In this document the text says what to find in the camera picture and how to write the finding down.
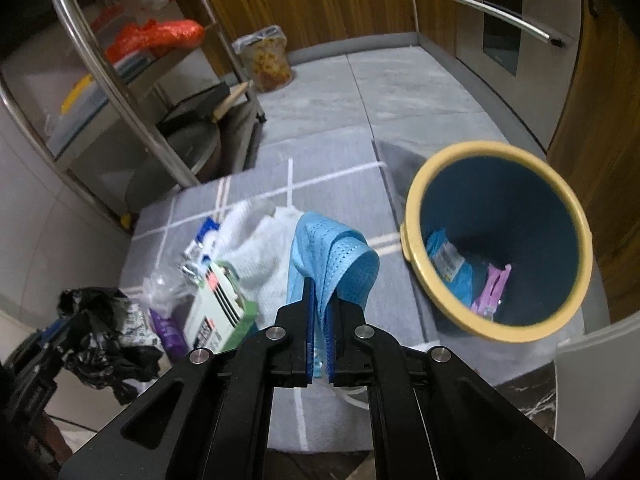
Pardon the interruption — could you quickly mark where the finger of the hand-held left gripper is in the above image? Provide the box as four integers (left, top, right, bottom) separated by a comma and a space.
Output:
14, 316, 77, 377

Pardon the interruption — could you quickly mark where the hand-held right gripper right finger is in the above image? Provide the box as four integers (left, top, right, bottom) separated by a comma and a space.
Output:
326, 297, 585, 480

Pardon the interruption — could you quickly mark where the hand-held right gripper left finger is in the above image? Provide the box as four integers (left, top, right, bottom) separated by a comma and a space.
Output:
57, 279, 318, 480

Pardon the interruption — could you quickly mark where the black plastic bag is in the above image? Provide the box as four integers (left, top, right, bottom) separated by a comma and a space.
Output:
56, 286, 165, 407

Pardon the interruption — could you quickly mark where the blue face mask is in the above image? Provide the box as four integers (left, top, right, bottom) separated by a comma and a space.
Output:
286, 211, 381, 311

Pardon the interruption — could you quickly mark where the green and white carton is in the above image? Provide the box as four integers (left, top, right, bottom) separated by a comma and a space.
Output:
184, 259, 260, 354

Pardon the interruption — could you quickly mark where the purple packet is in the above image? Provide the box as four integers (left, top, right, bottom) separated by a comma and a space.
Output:
149, 307, 190, 362

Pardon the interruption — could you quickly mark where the clear plastic wrap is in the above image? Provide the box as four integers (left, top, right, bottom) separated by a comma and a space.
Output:
142, 272, 193, 318

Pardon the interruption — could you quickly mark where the blue bin with yellow rim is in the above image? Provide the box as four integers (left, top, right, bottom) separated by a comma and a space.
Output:
400, 141, 594, 345

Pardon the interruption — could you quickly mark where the white towel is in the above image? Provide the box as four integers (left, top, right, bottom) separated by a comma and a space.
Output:
212, 199, 303, 306

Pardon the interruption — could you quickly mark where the grey rug with white lines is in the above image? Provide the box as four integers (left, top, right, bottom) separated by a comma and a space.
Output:
120, 125, 557, 453

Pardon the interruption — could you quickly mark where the blue and white wipes packet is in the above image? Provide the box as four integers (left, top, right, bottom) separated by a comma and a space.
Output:
181, 216, 223, 273

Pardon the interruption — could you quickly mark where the cyan packet with white label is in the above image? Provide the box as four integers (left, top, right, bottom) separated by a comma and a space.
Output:
425, 228, 475, 307

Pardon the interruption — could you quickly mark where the pink packet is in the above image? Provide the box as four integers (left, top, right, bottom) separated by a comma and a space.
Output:
470, 263, 513, 317

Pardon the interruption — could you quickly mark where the pale blue storage box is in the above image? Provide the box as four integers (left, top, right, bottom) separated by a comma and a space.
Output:
47, 91, 111, 156

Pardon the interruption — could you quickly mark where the steel kitchen rack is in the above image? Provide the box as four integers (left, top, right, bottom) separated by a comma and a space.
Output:
0, 0, 268, 241

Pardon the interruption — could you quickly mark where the white cabinet door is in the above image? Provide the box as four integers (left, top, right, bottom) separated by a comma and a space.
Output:
554, 310, 640, 463

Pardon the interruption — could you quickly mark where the patterned bin with plastic liner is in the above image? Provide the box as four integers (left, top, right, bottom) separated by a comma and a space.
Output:
232, 25, 294, 93

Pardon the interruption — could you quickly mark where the tall wooden cabinet panel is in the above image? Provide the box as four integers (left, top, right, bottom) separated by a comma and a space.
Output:
546, 0, 640, 313

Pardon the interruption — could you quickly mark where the black pan with wooden handle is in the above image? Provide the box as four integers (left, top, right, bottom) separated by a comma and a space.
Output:
125, 81, 251, 211

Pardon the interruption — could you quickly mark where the wooden cabinet with black handles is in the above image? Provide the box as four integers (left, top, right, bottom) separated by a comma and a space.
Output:
200, 0, 420, 56

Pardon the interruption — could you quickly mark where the steel oven with bar handle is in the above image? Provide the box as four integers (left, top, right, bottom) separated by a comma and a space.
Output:
446, 0, 585, 150

